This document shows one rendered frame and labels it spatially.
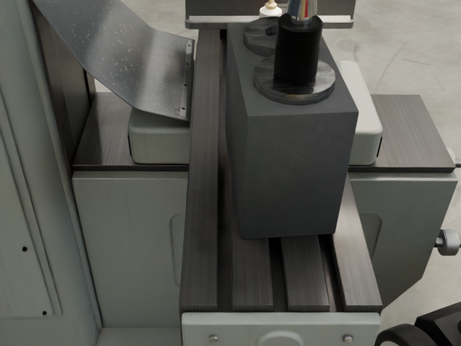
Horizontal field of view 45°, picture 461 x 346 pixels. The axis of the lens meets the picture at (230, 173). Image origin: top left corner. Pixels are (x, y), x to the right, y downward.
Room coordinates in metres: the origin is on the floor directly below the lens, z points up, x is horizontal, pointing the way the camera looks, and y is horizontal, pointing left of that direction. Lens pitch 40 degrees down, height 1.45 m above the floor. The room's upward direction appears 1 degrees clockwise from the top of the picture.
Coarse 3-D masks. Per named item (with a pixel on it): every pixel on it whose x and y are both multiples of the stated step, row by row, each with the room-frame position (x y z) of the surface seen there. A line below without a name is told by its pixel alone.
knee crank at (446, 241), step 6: (438, 234) 0.89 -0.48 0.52; (444, 234) 0.87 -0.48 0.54; (450, 234) 0.87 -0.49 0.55; (456, 234) 0.87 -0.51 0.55; (438, 240) 0.86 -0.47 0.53; (444, 240) 0.86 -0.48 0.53; (450, 240) 0.85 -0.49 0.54; (456, 240) 0.85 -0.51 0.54; (438, 246) 0.86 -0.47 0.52; (444, 246) 0.85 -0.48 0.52; (450, 246) 0.84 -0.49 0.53; (456, 246) 0.84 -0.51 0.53; (438, 252) 0.86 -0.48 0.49; (444, 252) 0.84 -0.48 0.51; (450, 252) 0.84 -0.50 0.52; (456, 252) 0.84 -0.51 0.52
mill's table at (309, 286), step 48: (192, 144) 0.67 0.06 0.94; (192, 192) 0.56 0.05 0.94; (192, 240) 0.47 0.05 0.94; (240, 240) 0.47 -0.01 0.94; (288, 240) 0.47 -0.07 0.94; (336, 240) 0.48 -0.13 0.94; (192, 288) 0.40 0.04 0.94; (240, 288) 0.40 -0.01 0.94; (288, 288) 0.40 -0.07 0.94; (336, 288) 0.42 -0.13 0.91; (192, 336) 0.36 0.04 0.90; (240, 336) 0.36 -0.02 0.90; (288, 336) 0.36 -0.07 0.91; (336, 336) 0.36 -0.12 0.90
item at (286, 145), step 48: (240, 48) 0.62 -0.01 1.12; (240, 96) 0.53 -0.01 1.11; (288, 96) 0.50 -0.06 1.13; (336, 96) 0.51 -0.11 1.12; (240, 144) 0.51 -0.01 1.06; (288, 144) 0.48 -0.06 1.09; (336, 144) 0.48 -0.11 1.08; (240, 192) 0.50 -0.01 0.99; (288, 192) 0.48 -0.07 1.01; (336, 192) 0.49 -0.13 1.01
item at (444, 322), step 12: (432, 312) 0.63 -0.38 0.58; (444, 312) 0.62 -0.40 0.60; (456, 312) 0.61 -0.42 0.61; (420, 324) 0.61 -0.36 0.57; (432, 324) 0.59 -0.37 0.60; (444, 324) 0.59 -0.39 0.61; (456, 324) 0.59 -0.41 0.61; (432, 336) 0.58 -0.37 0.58; (444, 336) 0.56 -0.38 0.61; (456, 336) 0.56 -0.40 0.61
